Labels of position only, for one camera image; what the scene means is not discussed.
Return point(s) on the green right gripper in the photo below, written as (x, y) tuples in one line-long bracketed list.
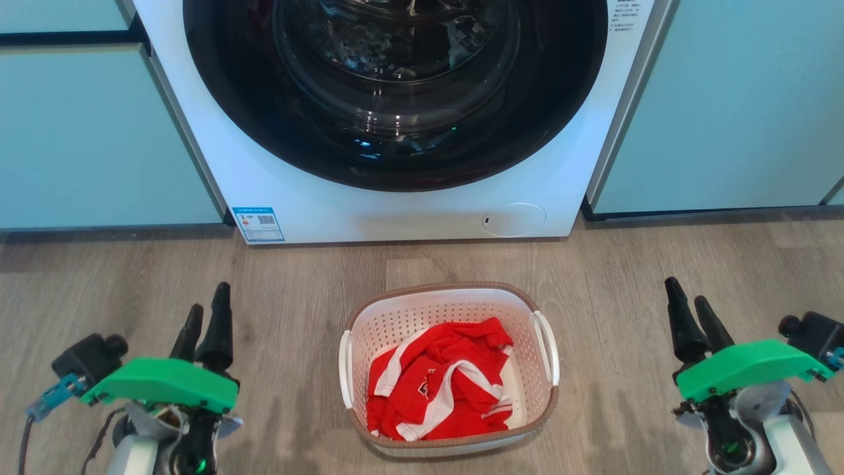
[(745, 366)]

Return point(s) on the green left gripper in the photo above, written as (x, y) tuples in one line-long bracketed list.
[(165, 384)]

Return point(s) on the white perforated laundry basket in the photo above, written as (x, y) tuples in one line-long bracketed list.
[(395, 316)]

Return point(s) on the red and white shirt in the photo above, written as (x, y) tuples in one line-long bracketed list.
[(442, 382)]

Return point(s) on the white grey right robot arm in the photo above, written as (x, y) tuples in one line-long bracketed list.
[(784, 442)]

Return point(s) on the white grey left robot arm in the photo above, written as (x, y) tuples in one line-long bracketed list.
[(138, 452)]

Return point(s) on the blue energy label sticker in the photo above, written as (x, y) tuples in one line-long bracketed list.
[(258, 224)]

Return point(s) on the round white filter cover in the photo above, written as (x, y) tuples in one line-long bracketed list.
[(513, 220)]

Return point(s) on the tall teal cabinet panel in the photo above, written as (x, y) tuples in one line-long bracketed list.
[(732, 105)]

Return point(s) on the large teal cabinet door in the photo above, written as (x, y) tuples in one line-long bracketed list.
[(86, 138)]

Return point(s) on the white front-load washing machine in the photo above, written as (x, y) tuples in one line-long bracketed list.
[(422, 214)]

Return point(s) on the round black glass washer door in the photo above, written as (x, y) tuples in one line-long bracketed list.
[(395, 99)]

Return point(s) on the small printed text label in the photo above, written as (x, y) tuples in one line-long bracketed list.
[(625, 14)]

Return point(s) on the teal cabinet drawer front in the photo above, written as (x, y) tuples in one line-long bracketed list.
[(59, 13)]

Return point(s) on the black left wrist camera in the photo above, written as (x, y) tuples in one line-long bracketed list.
[(89, 359)]

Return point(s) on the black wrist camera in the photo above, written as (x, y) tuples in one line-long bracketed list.
[(89, 359), (817, 333)]

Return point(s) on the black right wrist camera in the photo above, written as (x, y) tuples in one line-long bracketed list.
[(817, 333)]

